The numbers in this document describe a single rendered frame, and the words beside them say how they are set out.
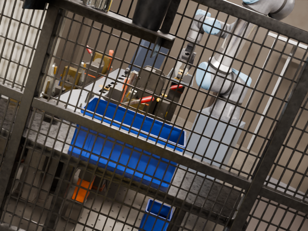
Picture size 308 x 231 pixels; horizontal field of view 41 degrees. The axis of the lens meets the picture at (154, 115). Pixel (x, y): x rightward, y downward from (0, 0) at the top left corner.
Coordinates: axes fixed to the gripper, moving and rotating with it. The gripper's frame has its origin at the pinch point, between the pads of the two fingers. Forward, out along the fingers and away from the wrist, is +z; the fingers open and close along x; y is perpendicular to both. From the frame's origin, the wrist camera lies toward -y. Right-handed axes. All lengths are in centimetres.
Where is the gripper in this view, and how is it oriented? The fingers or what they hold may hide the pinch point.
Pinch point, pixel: (178, 75)
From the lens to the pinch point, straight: 217.8
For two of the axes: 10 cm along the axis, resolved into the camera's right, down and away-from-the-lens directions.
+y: 2.2, -1.9, 9.6
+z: -3.4, 9.0, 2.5
